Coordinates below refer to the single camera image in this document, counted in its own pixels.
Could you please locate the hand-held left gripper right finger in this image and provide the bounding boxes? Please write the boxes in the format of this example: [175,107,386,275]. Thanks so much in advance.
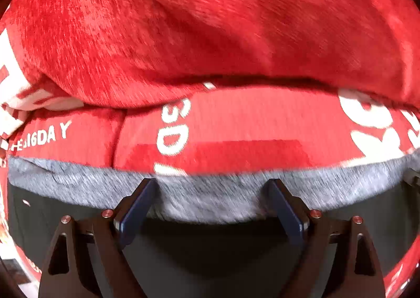
[267,179,385,298]

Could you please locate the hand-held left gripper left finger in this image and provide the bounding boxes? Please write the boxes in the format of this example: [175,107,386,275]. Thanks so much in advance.
[39,179,158,298]

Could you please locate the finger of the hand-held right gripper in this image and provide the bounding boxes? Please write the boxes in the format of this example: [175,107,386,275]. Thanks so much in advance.
[403,168,420,194]

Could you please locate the black pants with grey waistband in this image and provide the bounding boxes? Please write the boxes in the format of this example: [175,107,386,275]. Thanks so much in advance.
[7,153,420,298]

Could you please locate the red printed bed sheet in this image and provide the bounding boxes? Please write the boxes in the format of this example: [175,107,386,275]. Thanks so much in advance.
[0,83,420,298]

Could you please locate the red printed quilt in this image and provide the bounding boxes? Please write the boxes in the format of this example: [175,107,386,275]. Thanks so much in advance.
[0,0,420,111]

